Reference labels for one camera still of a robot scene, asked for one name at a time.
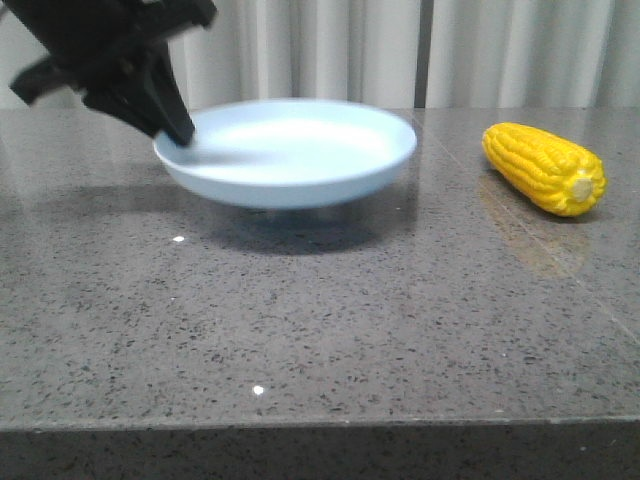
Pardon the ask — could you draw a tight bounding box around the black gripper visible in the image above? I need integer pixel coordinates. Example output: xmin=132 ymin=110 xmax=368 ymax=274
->
xmin=1 ymin=1 xmax=217 ymax=146

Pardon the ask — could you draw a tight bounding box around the yellow toy corn cob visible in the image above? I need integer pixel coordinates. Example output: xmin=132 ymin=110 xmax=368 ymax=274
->
xmin=482 ymin=122 xmax=607 ymax=217

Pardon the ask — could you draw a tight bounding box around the light blue plate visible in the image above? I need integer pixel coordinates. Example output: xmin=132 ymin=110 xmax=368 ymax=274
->
xmin=153 ymin=98 xmax=417 ymax=210

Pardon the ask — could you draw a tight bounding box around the white pleated curtain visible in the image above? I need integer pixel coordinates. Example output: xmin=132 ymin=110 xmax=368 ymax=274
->
xmin=0 ymin=0 xmax=640 ymax=110

